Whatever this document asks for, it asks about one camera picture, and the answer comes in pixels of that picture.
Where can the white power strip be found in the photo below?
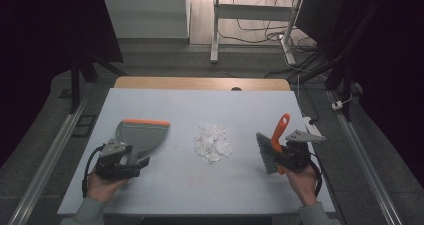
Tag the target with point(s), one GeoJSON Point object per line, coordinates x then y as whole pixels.
{"type": "Point", "coordinates": [311, 126]}

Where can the grey dustpan with orange edge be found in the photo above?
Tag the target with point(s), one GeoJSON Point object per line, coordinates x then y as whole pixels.
{"type": "Point", "coordinates": [143, 138]}

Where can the pile of white paper scraps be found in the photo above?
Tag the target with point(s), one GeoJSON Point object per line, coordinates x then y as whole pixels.
{"type": "Point", "coordinates": [212, 141]}

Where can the person's right hand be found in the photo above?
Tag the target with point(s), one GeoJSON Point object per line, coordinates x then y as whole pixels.
{"type": "Point", "coordinates": [303, 185]}

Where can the person's left hand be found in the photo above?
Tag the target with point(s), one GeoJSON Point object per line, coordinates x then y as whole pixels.
{"type": "Point", "coordinates": [103, 186]}

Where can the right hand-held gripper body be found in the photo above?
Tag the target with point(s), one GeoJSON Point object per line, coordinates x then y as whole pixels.
{"type": "Point", "coordinates": [296, 156]}

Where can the black metal stand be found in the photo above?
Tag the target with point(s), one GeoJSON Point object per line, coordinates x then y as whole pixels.
{"type": "Point", "coordinates": [343, 61]}
{"type": "Point", "coordinates": [76, 81]}

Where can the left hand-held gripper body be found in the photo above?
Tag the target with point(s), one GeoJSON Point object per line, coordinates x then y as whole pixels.
{"type": "Point", "coordinates": [111, 166]}

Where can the small white plug adapter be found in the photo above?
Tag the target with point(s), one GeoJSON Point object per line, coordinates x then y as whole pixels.
{"type": "Point", "coordinates": [337, 105]}

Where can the dark curtain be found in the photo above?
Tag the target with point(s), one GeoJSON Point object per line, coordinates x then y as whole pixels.
{"type": "Point", "coordinates": [40, 51]}
{"type": "Point", "coordinates": [396, 68]}

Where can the aluminium floor rail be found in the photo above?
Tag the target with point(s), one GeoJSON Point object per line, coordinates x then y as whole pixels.
{"type": "Point", "coordinates": [366, 161]}
{"type": "Point", "coordinates": [46, 161]}

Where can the wooden table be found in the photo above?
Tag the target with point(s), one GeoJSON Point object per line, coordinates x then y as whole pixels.
{"type": "Point", "coordinates": [200, 83]}

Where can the white desk frame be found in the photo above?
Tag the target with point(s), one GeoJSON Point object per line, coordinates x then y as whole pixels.
{"type": "Point", "coordinates": [253, 12]}

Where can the white cabinet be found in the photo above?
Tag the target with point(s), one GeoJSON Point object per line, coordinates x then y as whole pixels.
{"type": "Point", "coordinates": [146, 13]}

